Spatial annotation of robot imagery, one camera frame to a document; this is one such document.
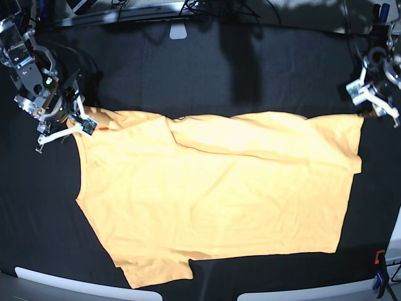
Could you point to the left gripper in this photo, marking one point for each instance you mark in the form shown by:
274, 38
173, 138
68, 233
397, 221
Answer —
381, 75

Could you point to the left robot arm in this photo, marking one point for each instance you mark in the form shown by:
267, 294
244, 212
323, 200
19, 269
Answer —
383, 36

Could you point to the red blue clamp bottom right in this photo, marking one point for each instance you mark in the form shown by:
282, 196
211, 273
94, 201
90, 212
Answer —
381, 278

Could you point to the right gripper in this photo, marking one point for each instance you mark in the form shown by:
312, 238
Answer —
64, 102

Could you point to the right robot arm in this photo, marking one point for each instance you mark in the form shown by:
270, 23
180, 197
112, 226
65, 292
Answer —
29, 64

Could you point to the blue clamp top right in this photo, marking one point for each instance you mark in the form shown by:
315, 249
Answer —
380, 13

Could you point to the yellow t-shirt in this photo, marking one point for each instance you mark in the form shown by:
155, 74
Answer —
161, 192

